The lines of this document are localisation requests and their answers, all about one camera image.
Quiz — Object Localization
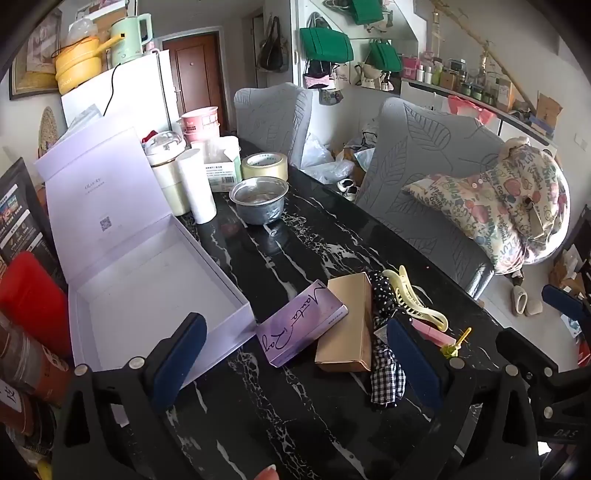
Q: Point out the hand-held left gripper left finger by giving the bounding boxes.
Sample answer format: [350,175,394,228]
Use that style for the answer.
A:
[53,313,208,480]

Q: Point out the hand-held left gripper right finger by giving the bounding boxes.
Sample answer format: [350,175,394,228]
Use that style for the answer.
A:
[385,318,541,480]

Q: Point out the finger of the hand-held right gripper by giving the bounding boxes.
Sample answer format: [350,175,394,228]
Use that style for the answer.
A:
[541,284,591,324]
[495,327,561,393]

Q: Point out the black white checkered scrunchie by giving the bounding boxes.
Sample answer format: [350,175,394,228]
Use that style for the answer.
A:
[369,323,407,409]

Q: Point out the yellow flower hairpin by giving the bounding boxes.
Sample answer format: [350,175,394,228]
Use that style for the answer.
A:
[441,327,473,358]

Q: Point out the cream hair claw clip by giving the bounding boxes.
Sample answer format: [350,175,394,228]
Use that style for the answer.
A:
[381,264,450,333]

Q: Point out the black polka dot scrunchie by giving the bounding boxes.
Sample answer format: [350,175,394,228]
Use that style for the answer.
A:
[367,271,407,330]

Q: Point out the brown cardboard box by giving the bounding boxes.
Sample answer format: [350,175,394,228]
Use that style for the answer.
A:
[315,272,374,373]

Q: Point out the lavender gift box with lid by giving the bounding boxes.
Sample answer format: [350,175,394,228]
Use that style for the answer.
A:
[34,127,257,428]

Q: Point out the purple box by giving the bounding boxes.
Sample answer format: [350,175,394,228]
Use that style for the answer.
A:
[255,279,349,368]

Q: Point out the white slippers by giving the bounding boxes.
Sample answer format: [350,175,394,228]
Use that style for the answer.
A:
[510,284,546,317]

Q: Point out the floral printed pillow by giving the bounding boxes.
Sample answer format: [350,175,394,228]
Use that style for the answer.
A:
[402,138,571,275]

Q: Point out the red canister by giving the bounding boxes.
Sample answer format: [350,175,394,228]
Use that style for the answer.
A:
[0,251,70,358]

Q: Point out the cream cup with clear lid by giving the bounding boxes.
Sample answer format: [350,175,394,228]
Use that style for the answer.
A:
[143,130,192,217]

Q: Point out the white paper roll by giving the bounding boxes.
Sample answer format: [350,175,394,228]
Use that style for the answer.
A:
[178,148,218,224]

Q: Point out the metal bowl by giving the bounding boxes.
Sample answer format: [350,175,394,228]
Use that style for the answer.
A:
[228,178,289,226]

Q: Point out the white green tissue box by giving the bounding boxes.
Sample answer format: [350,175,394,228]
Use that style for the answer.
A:
[203,136,243,192]

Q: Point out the grey leaf pattern chair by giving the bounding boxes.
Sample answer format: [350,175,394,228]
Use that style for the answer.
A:
[355,97,509,301]
[233,82,315,169]

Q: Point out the beige tape roll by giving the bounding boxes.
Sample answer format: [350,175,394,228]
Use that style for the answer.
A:
[241,152,289,182]

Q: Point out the black printed food bag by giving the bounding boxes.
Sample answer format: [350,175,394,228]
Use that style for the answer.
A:
[0,157,70,291]

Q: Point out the white plastic bag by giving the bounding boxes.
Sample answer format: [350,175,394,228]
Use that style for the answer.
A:
[300,134,356,183]

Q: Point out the stacked pink paper cups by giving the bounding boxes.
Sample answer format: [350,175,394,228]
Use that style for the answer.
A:
[180,106,220,144]

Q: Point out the row of jars and bottles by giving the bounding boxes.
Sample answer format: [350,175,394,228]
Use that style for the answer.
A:
[402,51,518,112]

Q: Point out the grey plastic packet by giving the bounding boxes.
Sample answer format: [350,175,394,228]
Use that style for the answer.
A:
[67,104,109,134]

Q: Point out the woven round trivet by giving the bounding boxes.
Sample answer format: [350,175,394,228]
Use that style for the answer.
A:
[38,105,58,158]

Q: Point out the white fridge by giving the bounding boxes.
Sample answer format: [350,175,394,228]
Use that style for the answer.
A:
[60,50,183,139]

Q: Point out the brown wooden door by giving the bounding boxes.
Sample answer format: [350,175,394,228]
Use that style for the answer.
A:
[161,33,222,134]

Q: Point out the green tote bag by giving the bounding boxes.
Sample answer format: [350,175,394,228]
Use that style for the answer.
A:
[367,39,402,72]
[299,25,354,63]
[351,0,395,26]

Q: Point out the yellow pot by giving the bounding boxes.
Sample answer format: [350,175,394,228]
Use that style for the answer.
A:
[53,34,123,95]

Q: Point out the green electric kettle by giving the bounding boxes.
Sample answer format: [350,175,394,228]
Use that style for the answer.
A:
[108,13,153,68]

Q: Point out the black hanging bag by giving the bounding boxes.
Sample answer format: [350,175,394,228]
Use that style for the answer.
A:
[257,16,289,72]

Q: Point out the black power cable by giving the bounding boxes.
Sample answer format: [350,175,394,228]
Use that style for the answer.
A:
[102,60,122,117]

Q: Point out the dark picture frame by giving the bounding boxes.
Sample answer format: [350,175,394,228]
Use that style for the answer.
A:
[9,9,63,100]

